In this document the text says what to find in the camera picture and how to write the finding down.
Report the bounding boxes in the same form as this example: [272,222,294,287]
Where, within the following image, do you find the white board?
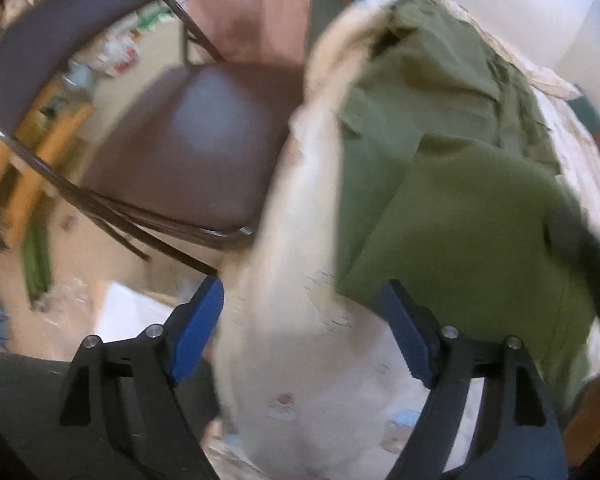
[97,282,181,341]

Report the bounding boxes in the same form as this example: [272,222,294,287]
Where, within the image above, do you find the wooden frame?
[0,80,96,251]

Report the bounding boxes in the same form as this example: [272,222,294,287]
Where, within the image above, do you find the person's right forearm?
[562,345,600,467]

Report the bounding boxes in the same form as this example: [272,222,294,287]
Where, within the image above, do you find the plastic bag with red print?
[100,30,141,76]

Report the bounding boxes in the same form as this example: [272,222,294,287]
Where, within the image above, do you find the pink curtain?
[185,0,321,66]

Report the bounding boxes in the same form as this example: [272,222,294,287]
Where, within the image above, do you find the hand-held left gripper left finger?
[59,276,226,480]

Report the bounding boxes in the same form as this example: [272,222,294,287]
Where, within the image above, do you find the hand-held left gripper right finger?
[377,280,568,480]

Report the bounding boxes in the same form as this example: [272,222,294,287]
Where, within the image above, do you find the brown folding chair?
[0,0,306,276]

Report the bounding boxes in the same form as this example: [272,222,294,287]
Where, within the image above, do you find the bear print duvet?
[212,0,600,480]

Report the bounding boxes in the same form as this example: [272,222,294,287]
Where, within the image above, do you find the olive green pants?
[332,0,600,401]

